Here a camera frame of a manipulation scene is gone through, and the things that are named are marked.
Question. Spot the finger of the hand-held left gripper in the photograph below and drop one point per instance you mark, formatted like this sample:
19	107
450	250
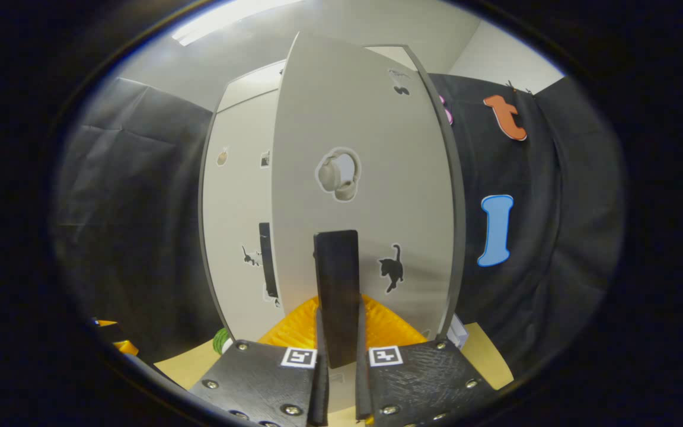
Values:
128	349
106	324

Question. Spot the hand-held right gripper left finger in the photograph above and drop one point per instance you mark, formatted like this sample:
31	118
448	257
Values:
319	391

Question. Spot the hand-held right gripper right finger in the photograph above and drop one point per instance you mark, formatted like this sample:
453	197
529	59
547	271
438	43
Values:
363	391

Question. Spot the white cabinet door camera sticker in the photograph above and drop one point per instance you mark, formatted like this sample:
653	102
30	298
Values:
235	207

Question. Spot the white double-door shoe cabinet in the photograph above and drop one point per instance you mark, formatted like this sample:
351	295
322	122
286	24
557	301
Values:
459	213

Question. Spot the white cabinet door headphone sticker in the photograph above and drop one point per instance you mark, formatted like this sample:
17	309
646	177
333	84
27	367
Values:
377	148

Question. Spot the white cabinet drawer front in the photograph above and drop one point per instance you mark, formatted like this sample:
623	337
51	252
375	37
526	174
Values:
246	89

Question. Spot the green white roll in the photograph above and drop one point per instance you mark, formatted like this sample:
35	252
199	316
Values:
222	342

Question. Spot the black backdrop cloth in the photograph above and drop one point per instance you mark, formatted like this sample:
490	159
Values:
555	207

